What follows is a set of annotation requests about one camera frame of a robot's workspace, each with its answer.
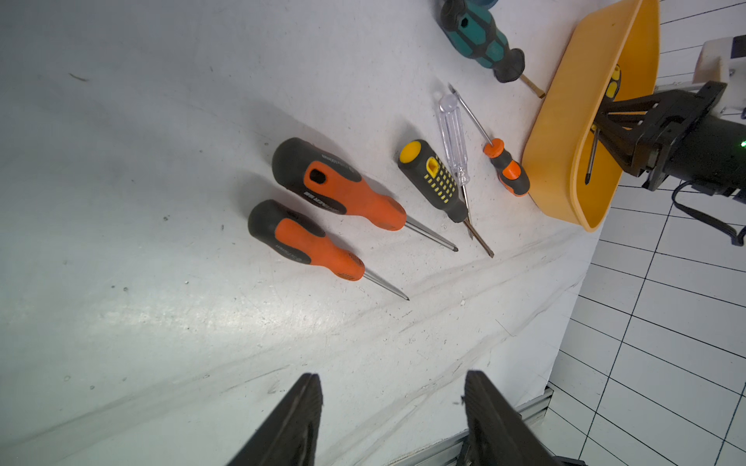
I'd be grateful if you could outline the yellow storage box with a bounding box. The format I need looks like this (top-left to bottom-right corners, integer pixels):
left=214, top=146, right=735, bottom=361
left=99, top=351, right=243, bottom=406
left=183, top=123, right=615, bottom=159
left=522, top=0, right=660, bottom=232

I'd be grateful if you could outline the clear handle screwdriver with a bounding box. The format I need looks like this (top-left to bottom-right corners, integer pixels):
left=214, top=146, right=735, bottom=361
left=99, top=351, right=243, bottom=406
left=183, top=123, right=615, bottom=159
left=438, top=93, right=470, bottom=209

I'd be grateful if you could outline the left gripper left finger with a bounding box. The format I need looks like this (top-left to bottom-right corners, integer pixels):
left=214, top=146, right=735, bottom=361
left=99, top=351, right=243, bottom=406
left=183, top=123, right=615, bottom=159
left=228, top=373, right=324, bottom=466

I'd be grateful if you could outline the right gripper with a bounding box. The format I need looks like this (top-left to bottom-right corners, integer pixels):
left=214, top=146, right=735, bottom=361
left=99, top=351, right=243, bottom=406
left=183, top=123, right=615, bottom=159
left=594, top=81, right=745, bottom=192

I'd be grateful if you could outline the green black screwdriver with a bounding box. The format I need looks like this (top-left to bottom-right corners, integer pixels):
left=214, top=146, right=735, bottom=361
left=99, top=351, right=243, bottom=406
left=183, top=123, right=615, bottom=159
left=439, top=0, right=546, bottom=98

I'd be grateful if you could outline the small black yellow screwdriver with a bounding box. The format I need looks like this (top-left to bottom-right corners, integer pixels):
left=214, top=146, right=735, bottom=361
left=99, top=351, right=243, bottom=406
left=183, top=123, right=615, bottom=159
left=584, top=63, right=623, bottom=186

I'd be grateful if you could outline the small orange screwdriver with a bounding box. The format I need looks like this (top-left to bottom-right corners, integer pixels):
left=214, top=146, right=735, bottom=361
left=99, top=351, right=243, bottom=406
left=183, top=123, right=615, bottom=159
left=448, top=83, right=530, bottom=197

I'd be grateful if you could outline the black yellow dotted screwdriver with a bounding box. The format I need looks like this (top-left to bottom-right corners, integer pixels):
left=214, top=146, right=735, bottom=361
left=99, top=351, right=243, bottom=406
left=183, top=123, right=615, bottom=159
left=397, top=140, right=495, bottom=258

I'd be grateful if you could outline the orange black screwdriver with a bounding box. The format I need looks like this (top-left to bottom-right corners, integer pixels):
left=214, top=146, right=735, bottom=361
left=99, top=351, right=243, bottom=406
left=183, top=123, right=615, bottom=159
left=248, top=199, right=410, bottom=301
left=271, top=137, right=458, bottom=252

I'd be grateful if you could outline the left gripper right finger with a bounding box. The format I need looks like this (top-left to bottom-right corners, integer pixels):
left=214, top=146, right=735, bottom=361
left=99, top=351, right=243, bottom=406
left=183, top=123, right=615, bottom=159
left=464, top=370, right=560, bottom=466

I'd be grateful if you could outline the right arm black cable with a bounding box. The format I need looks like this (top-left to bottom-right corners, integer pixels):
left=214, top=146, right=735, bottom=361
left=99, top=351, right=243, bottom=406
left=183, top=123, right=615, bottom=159
left=671, top=179, right=746, bottom=248

